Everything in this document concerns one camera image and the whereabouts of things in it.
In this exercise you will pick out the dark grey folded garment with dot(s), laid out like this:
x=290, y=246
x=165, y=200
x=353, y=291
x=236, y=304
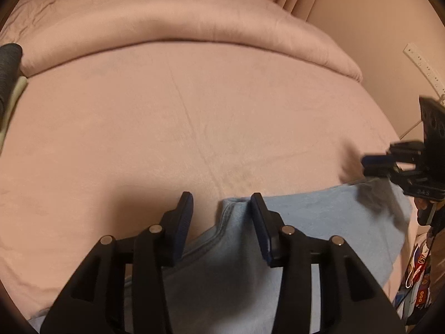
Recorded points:
x=8, y=73

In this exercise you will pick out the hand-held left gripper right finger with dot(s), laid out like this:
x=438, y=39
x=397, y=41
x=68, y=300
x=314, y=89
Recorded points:
x=260, y=222

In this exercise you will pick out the pink bed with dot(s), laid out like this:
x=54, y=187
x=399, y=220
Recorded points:
x=139, y=118

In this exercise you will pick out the cream folded cloth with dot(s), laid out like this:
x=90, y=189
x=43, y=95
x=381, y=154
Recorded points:
x=12, y=108

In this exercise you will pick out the pink pillow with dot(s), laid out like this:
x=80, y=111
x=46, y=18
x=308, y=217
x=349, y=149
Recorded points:
x=24, y=17

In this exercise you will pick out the white power strip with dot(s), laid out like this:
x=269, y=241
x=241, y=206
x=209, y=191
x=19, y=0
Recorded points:
x=422, y=64

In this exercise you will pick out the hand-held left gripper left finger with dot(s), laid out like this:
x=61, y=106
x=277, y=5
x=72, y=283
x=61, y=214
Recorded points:
x=184, y=222

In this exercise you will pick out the light blue denim pants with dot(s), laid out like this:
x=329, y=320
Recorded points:
x=330, y=222

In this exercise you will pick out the pink duvet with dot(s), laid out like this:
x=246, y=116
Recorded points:
x=173, y=17

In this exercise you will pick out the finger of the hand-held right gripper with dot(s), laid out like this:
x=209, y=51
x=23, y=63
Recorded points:
x=379, y=173
x=375, y=160

